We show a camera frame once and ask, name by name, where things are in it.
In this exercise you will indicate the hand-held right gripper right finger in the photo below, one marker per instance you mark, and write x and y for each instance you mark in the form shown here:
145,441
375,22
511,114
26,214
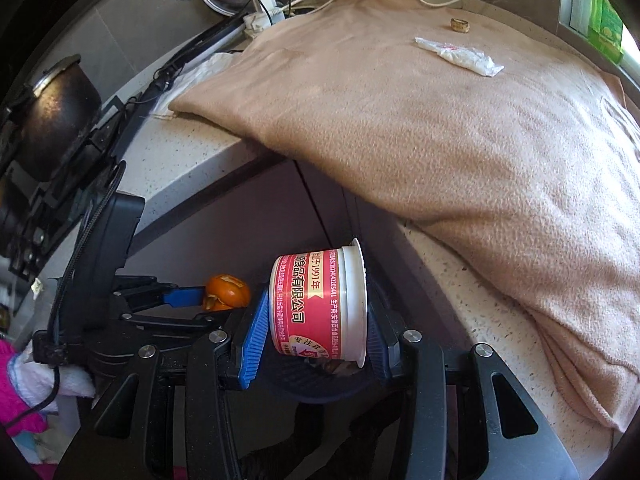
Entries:
385,355

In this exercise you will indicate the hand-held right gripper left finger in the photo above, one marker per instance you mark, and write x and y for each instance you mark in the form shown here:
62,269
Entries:
252,340

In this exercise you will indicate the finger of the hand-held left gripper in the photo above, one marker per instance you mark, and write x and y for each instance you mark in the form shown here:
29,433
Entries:
175,321
185,296

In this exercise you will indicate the orange peel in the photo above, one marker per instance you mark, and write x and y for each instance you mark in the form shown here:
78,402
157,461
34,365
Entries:
227,290

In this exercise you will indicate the white cup red label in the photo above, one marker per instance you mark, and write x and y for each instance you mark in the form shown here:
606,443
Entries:
315,310

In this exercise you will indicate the black gas stove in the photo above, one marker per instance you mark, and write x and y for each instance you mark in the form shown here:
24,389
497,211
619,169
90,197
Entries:
30,220

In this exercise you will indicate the white cloth blue trim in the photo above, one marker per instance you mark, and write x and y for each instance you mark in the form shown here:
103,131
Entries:
70,385

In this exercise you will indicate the black cooking pot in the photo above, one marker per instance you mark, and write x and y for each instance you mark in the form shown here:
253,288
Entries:
55,120

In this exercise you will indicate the pink cloth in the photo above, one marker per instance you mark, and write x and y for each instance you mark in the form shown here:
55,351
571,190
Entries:
20,400

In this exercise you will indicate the beige fleece towel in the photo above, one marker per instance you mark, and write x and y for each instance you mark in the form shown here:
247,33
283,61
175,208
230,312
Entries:
425,160

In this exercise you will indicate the black folded stand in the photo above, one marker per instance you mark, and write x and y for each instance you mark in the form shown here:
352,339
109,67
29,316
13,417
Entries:
200,42

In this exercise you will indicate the white power strip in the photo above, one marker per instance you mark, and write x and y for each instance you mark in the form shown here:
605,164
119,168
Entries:
262,0

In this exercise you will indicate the white crumpled plastic wrapper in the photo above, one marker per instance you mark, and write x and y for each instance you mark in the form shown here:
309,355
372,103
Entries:
465,55

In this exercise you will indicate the green carton at window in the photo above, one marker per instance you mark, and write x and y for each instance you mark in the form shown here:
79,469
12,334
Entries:
607,30

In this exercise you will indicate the window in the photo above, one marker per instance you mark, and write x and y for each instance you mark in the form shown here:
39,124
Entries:
580,5

